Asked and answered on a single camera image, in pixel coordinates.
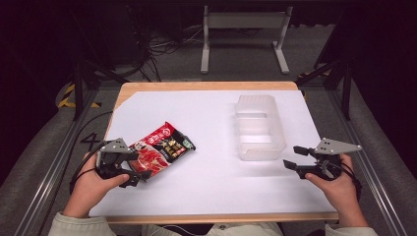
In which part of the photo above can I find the aluminium rail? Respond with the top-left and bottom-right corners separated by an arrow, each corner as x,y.
12,88 -> 101,236
327,88 -> 408,236

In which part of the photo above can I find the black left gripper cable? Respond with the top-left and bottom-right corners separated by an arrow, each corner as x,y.
68,141 -> 107,195

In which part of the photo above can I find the black tripod stand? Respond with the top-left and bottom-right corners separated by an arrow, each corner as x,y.
69,57 -> 130,122
295,59 -> 354,122

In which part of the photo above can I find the white metal stand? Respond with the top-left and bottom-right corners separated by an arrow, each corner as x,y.
200,5 -> 294,76

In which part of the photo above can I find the red seasoning packet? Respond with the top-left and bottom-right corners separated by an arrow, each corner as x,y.
128,121 -> 197,178

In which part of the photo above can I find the white table mat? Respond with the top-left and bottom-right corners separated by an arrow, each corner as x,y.
89,89 -> 336,217

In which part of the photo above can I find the black floor cable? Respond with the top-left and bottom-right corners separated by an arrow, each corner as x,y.
36,110 -> 114,236

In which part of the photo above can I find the bundle of black floor cables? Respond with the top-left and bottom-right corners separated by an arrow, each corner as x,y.
129,4 -> 206,83

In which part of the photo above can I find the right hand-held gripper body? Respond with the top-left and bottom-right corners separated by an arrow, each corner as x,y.
306,137 -> 363,182

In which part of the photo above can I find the person's light jacket torso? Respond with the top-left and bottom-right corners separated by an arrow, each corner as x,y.
141,221 -> 283,236

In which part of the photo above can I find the person's right hand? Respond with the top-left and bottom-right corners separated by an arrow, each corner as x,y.
304,152 -> 369,228

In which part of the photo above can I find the person's left hand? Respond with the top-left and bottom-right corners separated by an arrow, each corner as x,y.
63,152 -> 131,218

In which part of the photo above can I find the clear plastic container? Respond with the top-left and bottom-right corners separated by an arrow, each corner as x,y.
233,94 -> 287,162

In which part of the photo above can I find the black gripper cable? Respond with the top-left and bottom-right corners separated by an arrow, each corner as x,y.
338,160 -> 364,202
68,141 -> 107,195

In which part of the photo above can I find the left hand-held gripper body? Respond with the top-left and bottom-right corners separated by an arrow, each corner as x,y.
95,137 -> 140,180

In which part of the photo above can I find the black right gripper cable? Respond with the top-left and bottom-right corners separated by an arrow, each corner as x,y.
338,160 -> 364,202

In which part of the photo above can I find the yellow black floor tape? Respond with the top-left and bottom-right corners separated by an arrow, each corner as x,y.
57,83 -> 102,109

